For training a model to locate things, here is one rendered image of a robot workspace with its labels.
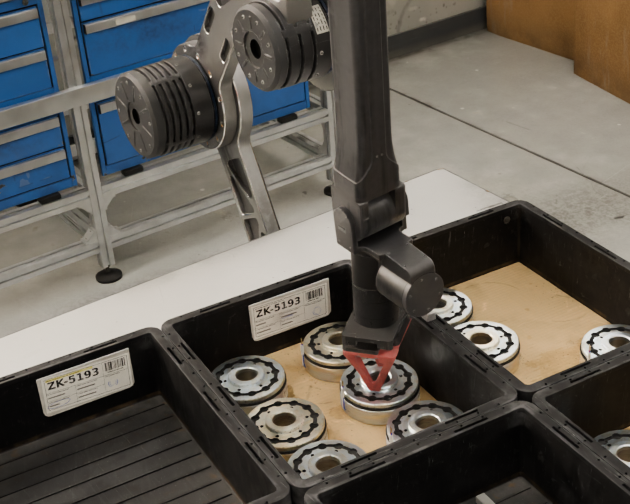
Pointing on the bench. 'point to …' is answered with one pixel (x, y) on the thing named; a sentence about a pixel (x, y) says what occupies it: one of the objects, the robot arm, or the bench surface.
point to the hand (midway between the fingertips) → (379, 373)
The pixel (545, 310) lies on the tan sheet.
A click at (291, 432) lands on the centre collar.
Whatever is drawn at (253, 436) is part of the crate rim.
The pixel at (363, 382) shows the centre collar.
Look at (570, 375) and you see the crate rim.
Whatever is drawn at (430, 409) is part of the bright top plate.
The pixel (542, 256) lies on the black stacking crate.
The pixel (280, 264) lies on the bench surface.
